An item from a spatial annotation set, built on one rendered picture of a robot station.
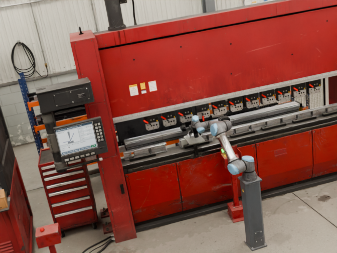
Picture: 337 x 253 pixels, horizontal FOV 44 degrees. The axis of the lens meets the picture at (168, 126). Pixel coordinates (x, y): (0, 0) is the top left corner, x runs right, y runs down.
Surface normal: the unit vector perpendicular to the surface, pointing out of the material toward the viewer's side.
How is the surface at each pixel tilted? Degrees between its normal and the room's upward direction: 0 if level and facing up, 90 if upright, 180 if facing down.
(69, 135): 90
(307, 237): 0
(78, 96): 90
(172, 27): 90
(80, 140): 90
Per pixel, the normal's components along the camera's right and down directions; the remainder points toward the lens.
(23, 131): 0.29, 0.29
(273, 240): -0.15, -0.93
